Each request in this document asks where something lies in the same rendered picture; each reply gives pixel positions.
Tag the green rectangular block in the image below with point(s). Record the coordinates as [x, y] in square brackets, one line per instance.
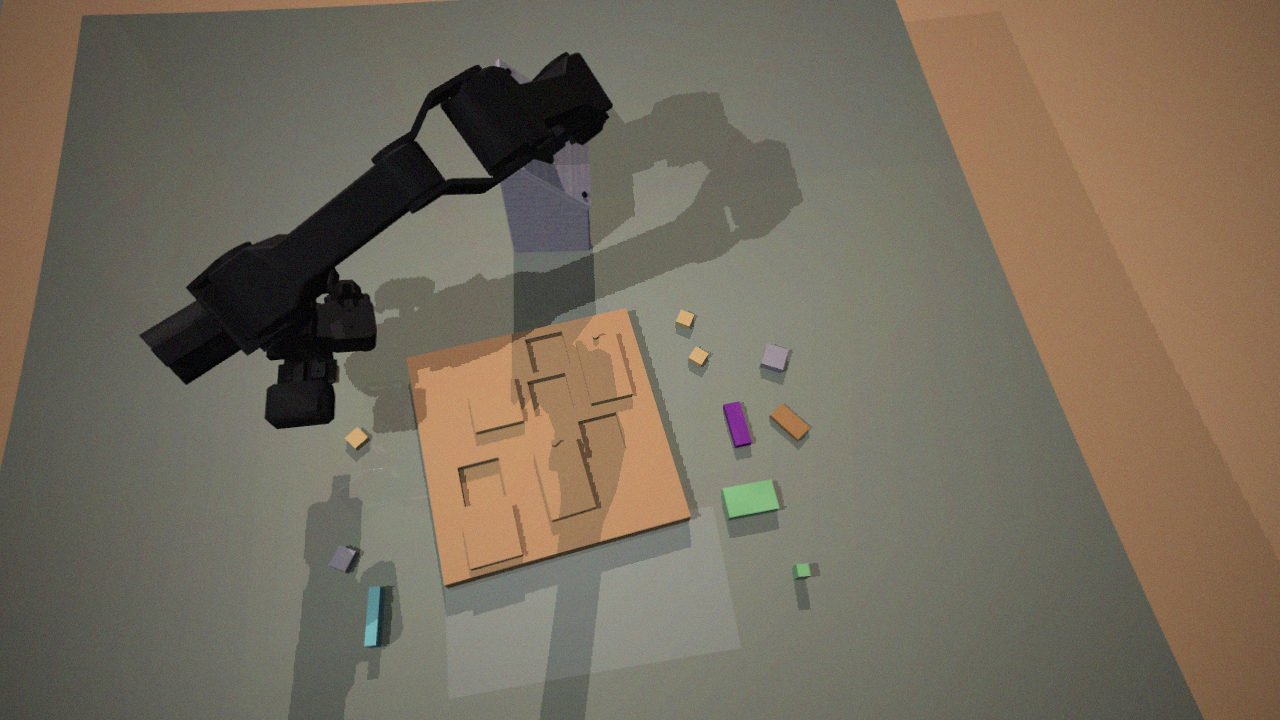
[749, 499]

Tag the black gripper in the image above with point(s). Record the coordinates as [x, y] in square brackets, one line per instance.
[303, 395]

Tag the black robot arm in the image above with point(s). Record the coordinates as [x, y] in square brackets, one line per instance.
[254, 296]

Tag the purple rectangular block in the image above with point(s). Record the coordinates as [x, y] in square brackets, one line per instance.
[737, 424]

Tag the light blue rectangular bar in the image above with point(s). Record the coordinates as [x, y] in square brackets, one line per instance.
[375, 617]

